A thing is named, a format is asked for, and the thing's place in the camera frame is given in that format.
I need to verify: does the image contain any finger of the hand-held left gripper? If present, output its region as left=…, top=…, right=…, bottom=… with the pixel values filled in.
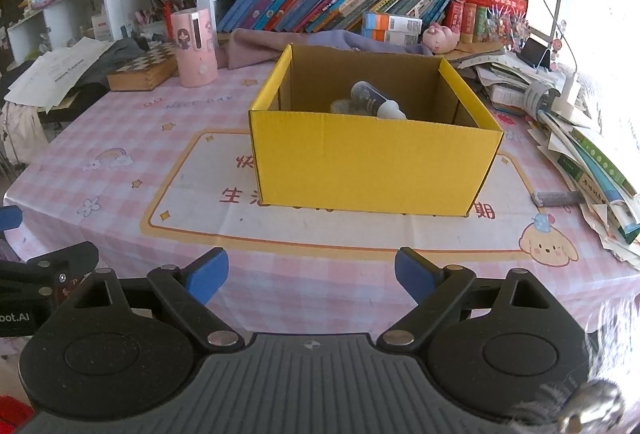
left=0, top=241, right=99, bottom=311
left=0, top=205, right=24, bottom=231

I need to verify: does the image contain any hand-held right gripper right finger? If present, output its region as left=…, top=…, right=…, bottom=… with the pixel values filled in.
left=377, top=246, right=552, bottom=350

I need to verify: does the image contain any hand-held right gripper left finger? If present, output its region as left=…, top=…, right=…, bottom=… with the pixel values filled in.
left=79, top=247, right=245, bottom=350

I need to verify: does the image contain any yellow cardboard box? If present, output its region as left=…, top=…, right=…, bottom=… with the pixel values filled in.
left=248, top=43, right=505, bottom=218

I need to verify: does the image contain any glue bottle with blue label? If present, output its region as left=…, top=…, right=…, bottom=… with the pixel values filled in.
left=350, top=81, right=407, bottom=120

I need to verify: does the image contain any pink cylinder container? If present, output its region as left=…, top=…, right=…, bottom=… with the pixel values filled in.
left=170, top=6, right=220, bottom=89

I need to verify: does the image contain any white cloth bag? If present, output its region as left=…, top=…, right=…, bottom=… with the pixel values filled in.
left=0, top=101, right=49, bottom=166

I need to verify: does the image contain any pink checked tablecloth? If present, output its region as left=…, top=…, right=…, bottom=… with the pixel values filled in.
left=2, top=59, right=640, bottom=335

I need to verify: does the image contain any stack of white papers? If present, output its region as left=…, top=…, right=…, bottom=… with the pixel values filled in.
left=5, top=36, right=117, bottom=113

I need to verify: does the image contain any small grey bar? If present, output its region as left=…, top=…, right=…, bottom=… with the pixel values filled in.
left=532, top=190, right=584, bottom=209

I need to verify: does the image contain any dark grey cloth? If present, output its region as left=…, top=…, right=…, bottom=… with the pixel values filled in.
left=75, top=36, right=152, bottom=91

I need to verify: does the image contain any wooden chess board box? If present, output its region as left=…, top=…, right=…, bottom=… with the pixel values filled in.
left=106, top=42, right=180, bottom=93

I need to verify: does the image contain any pile of papers and booklets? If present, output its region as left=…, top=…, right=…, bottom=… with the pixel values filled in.
left=472, top=51, right=640, bottom=271

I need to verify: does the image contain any grey fluffy fur trim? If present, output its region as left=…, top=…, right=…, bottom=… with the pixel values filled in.
left=500, top=296, right=640, bottom=434

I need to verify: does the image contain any purple cloth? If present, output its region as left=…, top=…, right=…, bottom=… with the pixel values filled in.
left=215, top=28, right=437, bottom=71

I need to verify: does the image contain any pink pig toy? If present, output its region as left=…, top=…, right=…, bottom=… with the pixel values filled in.
left=422, top=24, right=460, bottom=54

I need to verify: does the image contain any orange and white box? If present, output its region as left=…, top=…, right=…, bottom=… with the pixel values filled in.
left=361, top=11, right=424, bottom=46

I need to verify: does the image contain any black phone stand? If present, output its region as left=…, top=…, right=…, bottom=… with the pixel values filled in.
left=520, top=36, right=551, bottom=68

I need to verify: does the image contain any pen holder with pens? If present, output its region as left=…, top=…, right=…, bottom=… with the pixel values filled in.
left=135, top=0, right=197, bottom=41

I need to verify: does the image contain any bunch of colourful pens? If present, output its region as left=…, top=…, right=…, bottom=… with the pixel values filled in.
left=487, top=6, right=534, bottom=53

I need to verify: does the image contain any row of red books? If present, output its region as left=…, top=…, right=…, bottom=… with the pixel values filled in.
left=445, top=0, right=530, bottom=46

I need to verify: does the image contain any white wall adapter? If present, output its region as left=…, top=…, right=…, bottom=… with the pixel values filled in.
left=562, top=71, right=584, bottom=116

